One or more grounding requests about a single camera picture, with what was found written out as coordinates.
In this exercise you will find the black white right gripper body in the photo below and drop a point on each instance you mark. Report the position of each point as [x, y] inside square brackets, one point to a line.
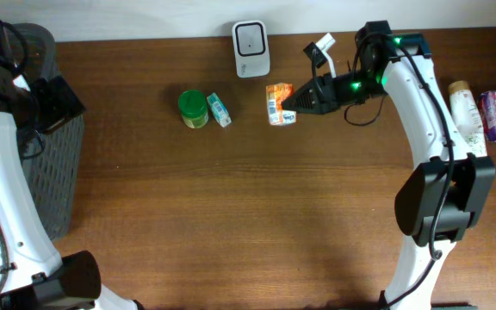
[349, 88]

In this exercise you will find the orange tissue pack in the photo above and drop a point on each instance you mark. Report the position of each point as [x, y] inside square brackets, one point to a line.
[276, 94]

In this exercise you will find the small green tissue pack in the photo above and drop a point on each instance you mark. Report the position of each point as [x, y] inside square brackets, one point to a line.
[219, 110]

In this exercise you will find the white pouch with cork cap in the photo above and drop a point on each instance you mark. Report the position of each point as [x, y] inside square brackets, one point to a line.
[467, 117]

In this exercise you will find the green cup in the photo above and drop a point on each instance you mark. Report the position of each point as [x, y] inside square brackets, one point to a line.
[193, 108]

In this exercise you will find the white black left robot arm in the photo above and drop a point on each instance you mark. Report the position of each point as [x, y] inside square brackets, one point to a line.
[33, 274]

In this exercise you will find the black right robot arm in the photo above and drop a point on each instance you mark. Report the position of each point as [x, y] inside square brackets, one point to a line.
[448, 188]

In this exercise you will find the grey plastic mesh basket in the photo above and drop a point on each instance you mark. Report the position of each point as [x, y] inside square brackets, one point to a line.
[50, 133]

